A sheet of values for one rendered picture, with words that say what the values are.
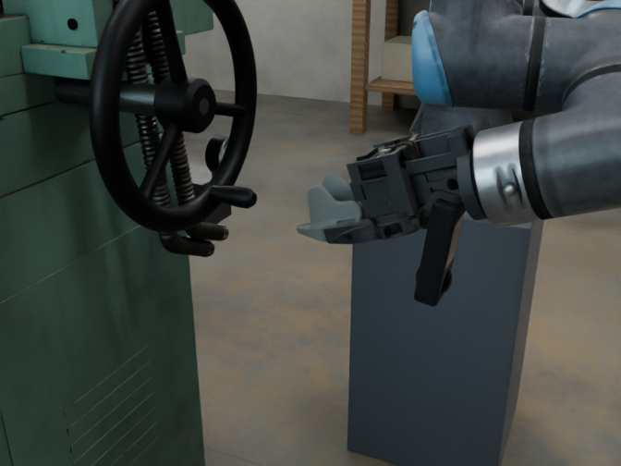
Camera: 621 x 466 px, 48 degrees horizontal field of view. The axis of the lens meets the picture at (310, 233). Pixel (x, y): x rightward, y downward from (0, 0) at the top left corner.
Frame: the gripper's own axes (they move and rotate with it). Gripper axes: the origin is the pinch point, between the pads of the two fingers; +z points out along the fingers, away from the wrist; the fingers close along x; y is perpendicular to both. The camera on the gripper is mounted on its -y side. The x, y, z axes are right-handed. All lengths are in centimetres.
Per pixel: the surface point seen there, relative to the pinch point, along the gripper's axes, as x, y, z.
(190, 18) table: -27.7, 27.8, 25.6
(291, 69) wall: -319, 7, 181
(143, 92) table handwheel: 0.4, 19.6, 14.6
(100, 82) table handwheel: 12.4, 21.6, 8.4
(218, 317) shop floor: -75, -42, 86
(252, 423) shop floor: -41, -53, 57
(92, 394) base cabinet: 3.3, -16.9, 41.6
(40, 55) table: 5.1, 27.0, 22.4
